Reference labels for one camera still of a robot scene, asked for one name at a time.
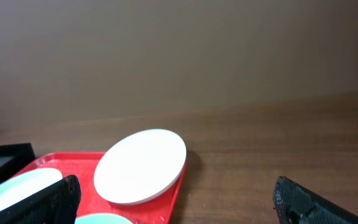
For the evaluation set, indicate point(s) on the red plastic tray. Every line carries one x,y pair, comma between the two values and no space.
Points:
82,165

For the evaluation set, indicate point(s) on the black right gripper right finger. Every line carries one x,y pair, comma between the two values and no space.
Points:
295,204

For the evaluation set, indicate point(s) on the black rectangular tray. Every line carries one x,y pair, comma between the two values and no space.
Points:
13,158

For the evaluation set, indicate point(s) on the white round plate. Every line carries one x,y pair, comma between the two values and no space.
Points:
140,167

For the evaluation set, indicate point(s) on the light green plate front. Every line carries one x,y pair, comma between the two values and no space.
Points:
102,218

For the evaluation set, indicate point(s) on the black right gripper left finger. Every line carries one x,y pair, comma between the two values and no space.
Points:
55,204

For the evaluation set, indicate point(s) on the light green plate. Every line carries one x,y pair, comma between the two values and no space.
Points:
102,218
24,185

